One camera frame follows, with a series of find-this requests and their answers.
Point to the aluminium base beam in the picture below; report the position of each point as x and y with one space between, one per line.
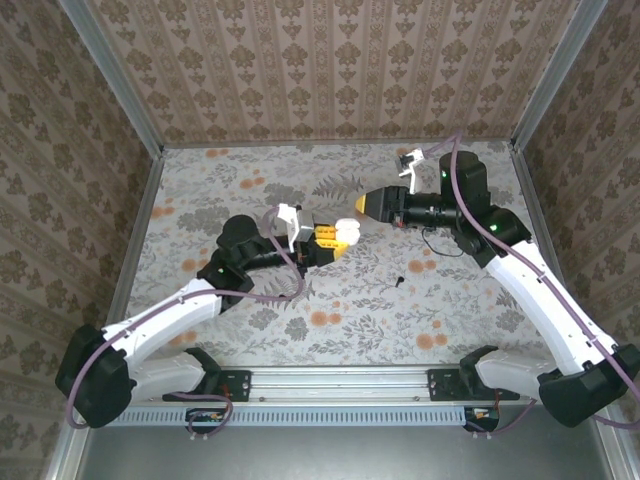
340 382

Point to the aluminium table side rail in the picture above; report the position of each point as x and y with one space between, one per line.
530 190
142 225

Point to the grey metal panel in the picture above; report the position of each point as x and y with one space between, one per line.
325 455

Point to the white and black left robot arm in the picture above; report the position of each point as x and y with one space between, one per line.
160 315

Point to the aluminium frame post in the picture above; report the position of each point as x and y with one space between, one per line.
555 75
115 80

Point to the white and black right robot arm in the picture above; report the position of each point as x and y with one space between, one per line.
540 310

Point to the floral patterned table cover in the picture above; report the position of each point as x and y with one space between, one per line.
350 320

